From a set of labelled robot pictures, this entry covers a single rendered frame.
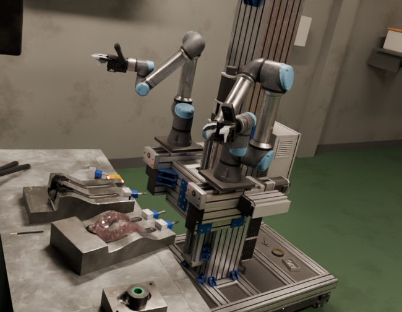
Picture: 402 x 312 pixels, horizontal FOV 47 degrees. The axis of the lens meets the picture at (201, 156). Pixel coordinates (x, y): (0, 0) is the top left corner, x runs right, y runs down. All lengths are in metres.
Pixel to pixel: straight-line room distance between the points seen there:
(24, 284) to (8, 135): 2.60
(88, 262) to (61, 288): 0.14
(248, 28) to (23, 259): 1.56
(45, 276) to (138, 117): 3.03
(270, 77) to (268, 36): 0.35
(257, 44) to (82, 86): 2.32
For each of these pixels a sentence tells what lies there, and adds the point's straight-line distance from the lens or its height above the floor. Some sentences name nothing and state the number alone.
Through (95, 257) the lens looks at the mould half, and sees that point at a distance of 1.95.
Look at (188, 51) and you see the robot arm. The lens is 2.63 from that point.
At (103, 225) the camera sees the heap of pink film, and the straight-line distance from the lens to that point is 2.11.
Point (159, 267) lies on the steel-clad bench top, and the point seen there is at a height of 0.80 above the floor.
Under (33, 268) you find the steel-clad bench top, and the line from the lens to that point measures 2.00.
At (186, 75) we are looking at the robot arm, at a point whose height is 1.43.
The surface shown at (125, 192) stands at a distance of 2.37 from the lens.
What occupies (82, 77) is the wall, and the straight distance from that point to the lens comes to 4.40.
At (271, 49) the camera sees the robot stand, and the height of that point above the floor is 1.70.
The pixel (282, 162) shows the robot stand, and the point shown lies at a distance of 2.82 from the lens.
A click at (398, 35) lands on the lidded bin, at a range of 6.74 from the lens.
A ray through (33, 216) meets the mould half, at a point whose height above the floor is 0.84.
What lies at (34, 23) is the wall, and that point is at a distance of 4.18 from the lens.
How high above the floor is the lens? 1.98
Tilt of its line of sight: 21 degrees down
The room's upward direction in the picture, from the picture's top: 11 degrees clockwise
